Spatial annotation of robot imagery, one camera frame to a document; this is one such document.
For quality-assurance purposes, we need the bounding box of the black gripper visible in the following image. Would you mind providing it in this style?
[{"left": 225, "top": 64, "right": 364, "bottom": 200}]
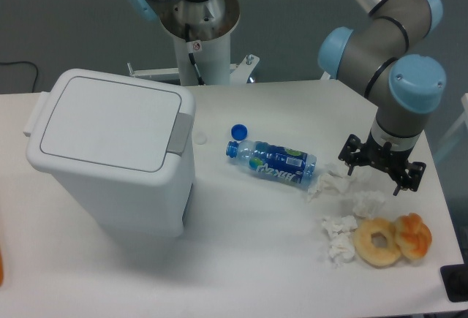
[{"left": 338, "top": 127, "right": 426, "bottom": 196}]

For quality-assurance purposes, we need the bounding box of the white push-lid trash can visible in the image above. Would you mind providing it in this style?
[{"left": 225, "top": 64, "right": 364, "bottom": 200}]
[{"left": 24, "top": 69, "right": 195, "bottom": 237}]

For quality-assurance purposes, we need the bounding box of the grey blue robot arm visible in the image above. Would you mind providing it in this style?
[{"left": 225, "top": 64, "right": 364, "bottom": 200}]
[{"left": 129, "top": 0, "right": 446, "bottom": 191}]

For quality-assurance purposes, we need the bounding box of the crumpled tissue middle right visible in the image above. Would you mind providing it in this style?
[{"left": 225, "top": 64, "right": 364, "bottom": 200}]
[{"left": 352, "top": 191, "right": 386, "bottom": 219}]

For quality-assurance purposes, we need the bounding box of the crumpled tissue near bottle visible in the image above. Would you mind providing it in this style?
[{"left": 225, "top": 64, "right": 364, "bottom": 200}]
[{"left": 306, "top": 163, "right": 372, "bottom": 202}]

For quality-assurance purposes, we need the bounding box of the twisted orange bread roll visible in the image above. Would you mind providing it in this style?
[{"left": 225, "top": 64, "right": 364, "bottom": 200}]
[{"left": 394, "top": 213, "right": 432, "bottom": 260}]

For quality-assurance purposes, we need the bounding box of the blue plastic water bottle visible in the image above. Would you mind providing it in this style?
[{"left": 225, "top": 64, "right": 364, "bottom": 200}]
[{"left": 226, "top": 140, "right": 317, "bottom": 188}]

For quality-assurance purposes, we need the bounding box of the crumpled tissue lower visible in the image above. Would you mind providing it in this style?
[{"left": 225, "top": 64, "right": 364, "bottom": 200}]
[{"left": 321, "top": 215, "right": 358, "bottom": 268}]

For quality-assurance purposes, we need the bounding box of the black device at edge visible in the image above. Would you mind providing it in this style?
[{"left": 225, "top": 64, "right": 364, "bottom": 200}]
[{"left": 440, "top": 264, "right": 467, "bottom": 303}]

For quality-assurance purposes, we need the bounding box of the blue bottle cap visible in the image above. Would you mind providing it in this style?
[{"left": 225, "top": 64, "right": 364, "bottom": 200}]
[{"left": 230, "top": 124, "right": 248, "bottom": 140}]

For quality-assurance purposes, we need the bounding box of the ring donut bread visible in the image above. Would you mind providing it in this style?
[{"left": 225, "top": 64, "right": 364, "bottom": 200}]
[{"left": 353, "top": 218, "right": 401, "bottom": 268}]

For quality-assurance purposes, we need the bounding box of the white frame right edge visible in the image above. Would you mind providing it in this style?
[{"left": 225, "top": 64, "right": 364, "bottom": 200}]
[{"left": 433, "top": 93, "right": 467, "bottom": 164}]

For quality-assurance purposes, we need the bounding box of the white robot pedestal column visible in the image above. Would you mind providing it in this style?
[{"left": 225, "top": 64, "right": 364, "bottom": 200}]
[{"left": 160, "top": 0, "right": 240, "bottom": 86}]

